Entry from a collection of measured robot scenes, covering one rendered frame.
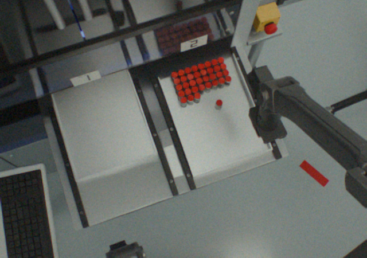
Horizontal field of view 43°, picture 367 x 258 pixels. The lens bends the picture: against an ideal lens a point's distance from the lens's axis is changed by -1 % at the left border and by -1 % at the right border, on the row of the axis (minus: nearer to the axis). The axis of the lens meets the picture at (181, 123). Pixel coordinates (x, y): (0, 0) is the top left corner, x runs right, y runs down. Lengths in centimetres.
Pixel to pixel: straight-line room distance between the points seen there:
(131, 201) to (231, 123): 40
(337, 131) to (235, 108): 68
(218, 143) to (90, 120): 41
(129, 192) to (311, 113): 71
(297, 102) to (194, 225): 143
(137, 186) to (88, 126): 25
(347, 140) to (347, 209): 163
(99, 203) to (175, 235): 91
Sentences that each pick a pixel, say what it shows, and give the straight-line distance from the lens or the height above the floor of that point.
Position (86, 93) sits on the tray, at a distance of 155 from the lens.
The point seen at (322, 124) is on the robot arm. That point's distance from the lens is 90.
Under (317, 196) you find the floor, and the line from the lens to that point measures 243.
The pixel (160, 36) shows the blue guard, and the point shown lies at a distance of 132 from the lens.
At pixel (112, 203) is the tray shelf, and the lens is 145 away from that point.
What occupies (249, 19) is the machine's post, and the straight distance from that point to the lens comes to 144.
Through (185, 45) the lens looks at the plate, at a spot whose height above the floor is 103.
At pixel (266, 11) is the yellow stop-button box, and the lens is 150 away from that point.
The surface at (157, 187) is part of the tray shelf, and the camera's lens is 145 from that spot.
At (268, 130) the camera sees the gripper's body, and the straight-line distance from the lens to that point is 119.
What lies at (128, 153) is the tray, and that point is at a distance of 147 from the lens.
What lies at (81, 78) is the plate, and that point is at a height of 103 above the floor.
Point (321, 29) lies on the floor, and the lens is 273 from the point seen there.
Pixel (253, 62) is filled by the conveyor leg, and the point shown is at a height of 27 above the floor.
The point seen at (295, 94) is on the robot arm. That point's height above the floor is 140.
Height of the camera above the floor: 231
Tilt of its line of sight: 74 degrees down
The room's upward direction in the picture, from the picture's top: 2 degrees clockwise
